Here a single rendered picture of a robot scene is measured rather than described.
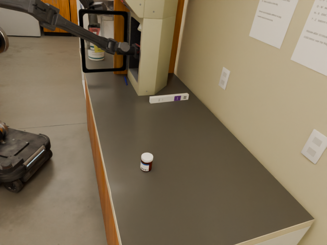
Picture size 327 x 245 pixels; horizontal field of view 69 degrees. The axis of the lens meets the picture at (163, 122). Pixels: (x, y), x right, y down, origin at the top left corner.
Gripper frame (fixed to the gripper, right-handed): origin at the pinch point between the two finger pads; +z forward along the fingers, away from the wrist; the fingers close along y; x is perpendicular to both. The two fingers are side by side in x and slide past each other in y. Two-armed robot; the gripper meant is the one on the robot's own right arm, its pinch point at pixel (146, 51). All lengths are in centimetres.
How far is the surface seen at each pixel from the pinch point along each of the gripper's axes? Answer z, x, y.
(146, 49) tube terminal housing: -6.4, -5.5, -16.1
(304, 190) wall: 31, 21, -111
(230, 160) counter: 16, 25, -84
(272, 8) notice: 30, -39, -63
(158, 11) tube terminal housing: -2.4, -26.5, -16.7
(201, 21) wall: 33.1, -22.9, -4.8
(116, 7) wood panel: -17.1, -21.7, 21.0
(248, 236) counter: -1, 26, -118
